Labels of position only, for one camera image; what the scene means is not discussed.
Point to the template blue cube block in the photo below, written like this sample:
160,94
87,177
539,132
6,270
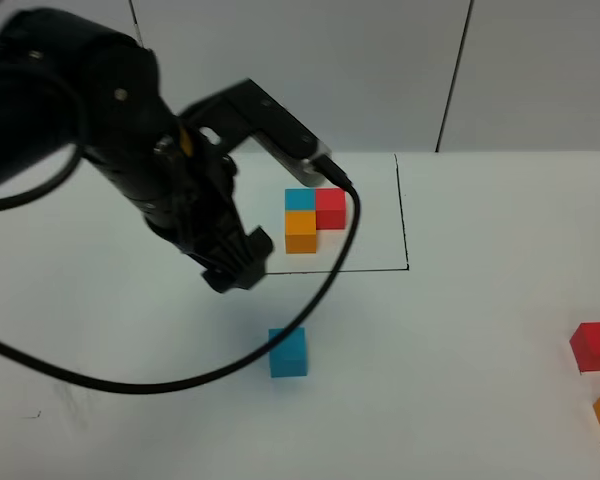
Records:
300,199

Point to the template red cube block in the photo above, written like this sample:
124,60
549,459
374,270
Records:
330,204

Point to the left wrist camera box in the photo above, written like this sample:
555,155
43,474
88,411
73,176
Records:
245,111

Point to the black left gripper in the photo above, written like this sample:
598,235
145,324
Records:
188,197

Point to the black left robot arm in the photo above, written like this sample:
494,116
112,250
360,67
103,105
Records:
65,80

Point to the template orange cube block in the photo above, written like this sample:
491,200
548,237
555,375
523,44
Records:
300,232

